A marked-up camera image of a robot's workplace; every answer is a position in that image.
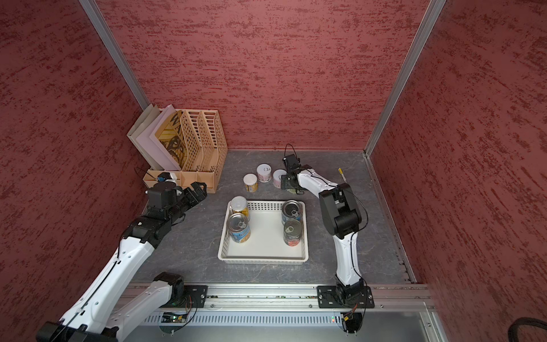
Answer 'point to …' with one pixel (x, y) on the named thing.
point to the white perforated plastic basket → (266, 245)
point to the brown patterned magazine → (170, 135)
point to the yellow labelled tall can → (239, 204)
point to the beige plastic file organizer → (204, 149)
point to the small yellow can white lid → (251, 182)
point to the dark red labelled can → (293, 232)
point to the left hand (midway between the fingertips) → (197, 194)
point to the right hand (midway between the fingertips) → (295, 186)
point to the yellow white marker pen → (341, 172)
